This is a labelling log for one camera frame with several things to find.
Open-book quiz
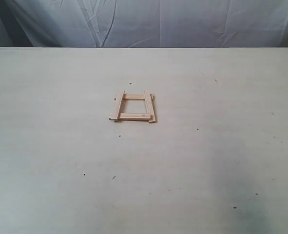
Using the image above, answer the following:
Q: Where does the grooved wood block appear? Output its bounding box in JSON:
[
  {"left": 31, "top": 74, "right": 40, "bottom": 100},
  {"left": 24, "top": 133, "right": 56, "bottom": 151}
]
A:
[{"left": 111, "top": 113, "right": 152, "bottom": 121}]

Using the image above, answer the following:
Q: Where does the wood strip with hole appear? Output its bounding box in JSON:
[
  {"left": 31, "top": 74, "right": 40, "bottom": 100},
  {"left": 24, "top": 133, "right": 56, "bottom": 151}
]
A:
[{"left": 123, "top": 93, "right": 145, "bottom": 100}]

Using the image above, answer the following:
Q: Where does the white backdrop curtain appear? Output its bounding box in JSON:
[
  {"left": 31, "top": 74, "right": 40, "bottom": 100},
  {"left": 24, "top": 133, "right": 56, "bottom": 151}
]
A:
[{"left": 0, "top": 0, "right": 288, "bottom": 48}]

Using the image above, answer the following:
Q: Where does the short wood strip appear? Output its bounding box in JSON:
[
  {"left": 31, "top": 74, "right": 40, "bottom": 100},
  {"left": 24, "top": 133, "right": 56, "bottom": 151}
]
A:
[{"left": 144, "top": 91, "right": 156, "bottom": 123}]

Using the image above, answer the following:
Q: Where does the long thin wood strip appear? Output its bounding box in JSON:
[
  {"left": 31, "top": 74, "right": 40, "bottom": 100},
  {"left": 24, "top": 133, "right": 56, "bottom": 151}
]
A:
[{"left": 109, "top": 90, "right": 125, "bottom": 121}]

